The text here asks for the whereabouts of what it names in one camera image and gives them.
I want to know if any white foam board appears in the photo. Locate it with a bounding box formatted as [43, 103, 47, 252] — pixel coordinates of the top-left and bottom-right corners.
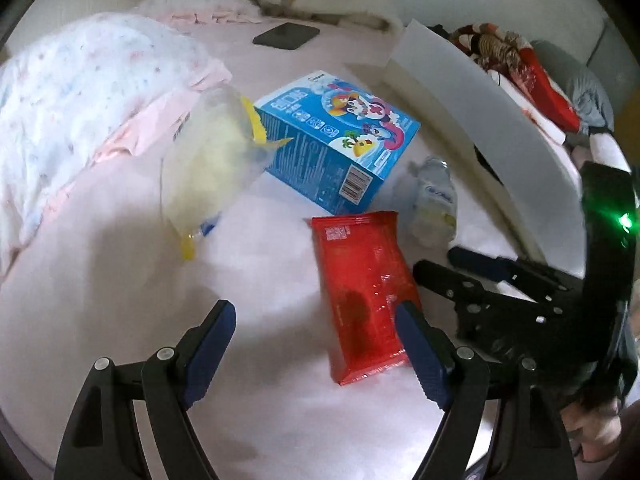
[384, 19, 587, 267]

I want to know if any red snack packet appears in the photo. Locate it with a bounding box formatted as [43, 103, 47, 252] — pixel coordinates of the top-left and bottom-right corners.
[310, 211, 423, 387]

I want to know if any floral pillow with pink ruffle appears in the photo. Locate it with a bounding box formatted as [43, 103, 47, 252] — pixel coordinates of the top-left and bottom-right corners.
[135, 0, 262, 26]

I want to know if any grey cloth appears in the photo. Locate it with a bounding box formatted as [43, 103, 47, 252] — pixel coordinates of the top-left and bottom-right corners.
[530, 40, 616, 133]

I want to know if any white floral quilt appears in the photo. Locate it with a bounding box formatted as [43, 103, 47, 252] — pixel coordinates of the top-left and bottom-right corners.
[0, 12, 234, 271]

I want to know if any yellow clear bread bag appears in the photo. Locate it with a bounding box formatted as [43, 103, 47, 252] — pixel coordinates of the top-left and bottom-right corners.
[161, 85, 294, 262]

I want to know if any blue cartoon print carton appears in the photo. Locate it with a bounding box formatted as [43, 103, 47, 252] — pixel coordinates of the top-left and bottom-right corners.
[252, 71, 422, 216]

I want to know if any clear plastic bottle metal cap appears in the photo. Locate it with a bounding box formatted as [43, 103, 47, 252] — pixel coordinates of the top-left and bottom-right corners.
[412, 157, 458, 248]

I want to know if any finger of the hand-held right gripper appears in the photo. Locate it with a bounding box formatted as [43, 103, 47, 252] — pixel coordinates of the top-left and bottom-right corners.
[446, 246, 584, 294]
[412, 259, 567, 337]

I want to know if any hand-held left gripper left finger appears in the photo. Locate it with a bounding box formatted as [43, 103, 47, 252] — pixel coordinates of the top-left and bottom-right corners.
[54, 299, 237, 480]

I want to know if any person's right hand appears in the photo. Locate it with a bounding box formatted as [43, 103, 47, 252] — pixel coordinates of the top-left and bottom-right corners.
[562, 400, 626, 463]

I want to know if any colourful patterned cloth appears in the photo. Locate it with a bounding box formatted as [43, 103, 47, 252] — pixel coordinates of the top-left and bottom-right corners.
[450, 22, 582, 134]

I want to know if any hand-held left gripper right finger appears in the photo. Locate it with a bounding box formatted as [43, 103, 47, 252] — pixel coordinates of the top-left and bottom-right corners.
[395, 301, 576, 480]

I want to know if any black smartphone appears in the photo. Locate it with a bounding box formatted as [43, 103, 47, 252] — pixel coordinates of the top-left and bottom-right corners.
[252, 22, 321, 51]

